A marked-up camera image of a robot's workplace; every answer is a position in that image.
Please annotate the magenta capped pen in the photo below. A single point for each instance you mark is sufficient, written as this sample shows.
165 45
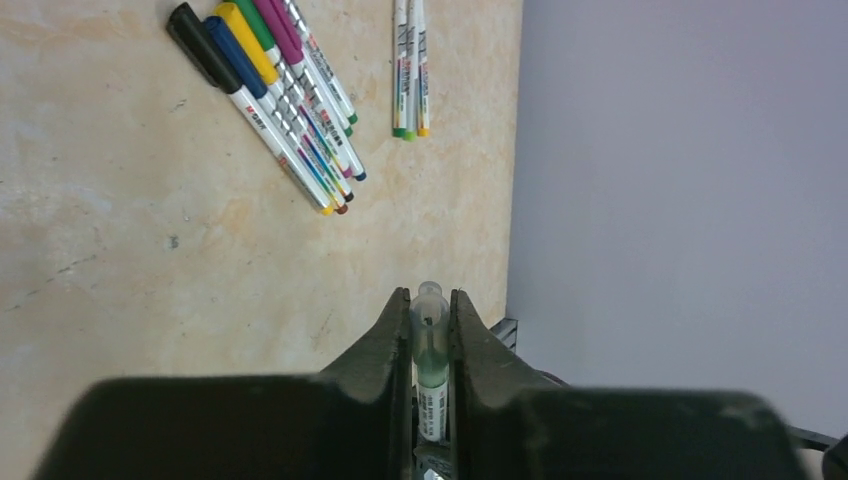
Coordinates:
327 73

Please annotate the blue capped pen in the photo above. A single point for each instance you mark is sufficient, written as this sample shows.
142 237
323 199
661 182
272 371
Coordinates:
300 145

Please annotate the clear capped pen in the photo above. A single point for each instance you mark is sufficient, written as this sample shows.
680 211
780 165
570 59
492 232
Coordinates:
429 320

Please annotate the aluminium frame rail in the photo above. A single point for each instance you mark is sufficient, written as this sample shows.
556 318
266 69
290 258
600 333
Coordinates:
506 331

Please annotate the purple capped pen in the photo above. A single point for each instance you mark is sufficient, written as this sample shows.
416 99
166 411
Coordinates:
288 41

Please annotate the dark green capped pen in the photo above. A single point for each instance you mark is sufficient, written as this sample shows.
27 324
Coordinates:
399 57

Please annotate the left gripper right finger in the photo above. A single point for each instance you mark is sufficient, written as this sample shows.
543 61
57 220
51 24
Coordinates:
509 421

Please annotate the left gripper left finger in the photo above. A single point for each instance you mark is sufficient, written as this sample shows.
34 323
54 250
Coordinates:
351 420

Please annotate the yellow capped pen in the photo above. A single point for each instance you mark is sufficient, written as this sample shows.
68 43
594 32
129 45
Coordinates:
296 117

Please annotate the black capped pen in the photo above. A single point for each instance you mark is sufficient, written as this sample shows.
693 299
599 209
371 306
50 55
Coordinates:
192 37

